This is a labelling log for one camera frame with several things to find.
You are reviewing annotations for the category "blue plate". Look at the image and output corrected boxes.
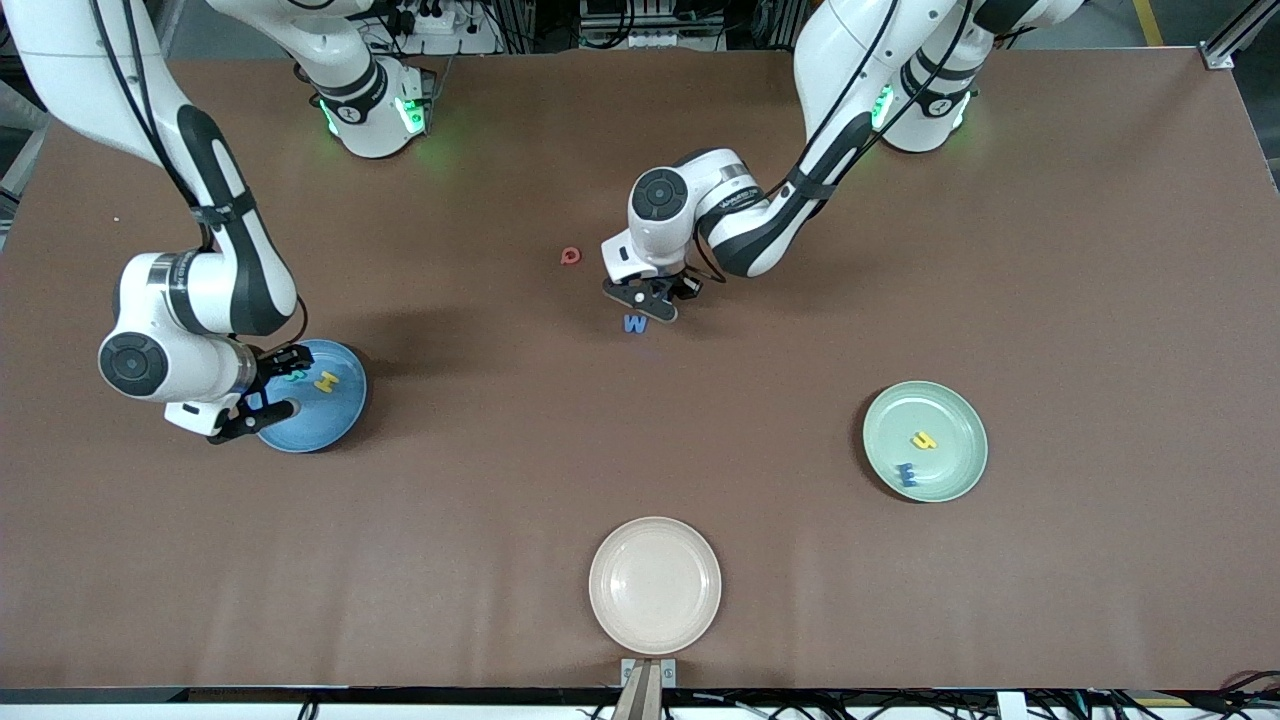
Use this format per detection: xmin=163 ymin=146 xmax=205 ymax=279
xmin=255 ymin=339 xmax=368 ymax=454

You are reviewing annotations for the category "green plate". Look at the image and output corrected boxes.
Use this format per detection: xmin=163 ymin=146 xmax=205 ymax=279
xmin=863 ymin=381 xmax=989 ymax=503

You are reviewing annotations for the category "beige plate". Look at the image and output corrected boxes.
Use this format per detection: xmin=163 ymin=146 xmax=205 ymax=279
xmin=588 ymin=516 xmax=723 ymax=657

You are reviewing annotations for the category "white socket box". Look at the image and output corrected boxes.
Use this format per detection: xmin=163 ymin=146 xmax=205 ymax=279
xmin=578 ymin=0 xmax=728 ymax=51

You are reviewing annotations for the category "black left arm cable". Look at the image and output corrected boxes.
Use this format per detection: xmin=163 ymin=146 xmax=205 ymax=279
xmin=690 ymin=0 xmax=981 ymax=286

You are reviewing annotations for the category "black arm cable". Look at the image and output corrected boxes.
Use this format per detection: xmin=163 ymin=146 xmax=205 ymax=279
xmin=690 ymin=0 xmax=981 ymax=286
xmin=90 ymin=0 xmax=311 ymax=349

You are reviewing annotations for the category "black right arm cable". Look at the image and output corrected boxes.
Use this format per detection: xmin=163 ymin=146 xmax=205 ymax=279
xmin=90 ymin=0 xmax=311 ymax=349

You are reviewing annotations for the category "metal table edge bracket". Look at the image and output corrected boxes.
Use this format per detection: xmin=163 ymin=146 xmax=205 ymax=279
xmin=620 ymin=657 xmax=678 ymax=689

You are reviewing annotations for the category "aluminium profile post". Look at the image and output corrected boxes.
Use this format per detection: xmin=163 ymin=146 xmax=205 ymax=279
xmin=612 ymin=665 xmax=664 ymax=720

